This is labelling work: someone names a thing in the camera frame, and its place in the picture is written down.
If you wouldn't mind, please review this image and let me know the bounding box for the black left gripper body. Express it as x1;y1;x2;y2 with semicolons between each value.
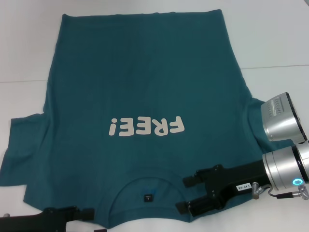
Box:
0;205;79;232

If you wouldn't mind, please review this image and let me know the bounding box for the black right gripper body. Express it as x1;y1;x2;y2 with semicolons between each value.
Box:
189;161;267;217

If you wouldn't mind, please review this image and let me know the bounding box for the teal t-shirt with FREE print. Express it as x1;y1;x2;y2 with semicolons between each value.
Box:
0;9;295;224

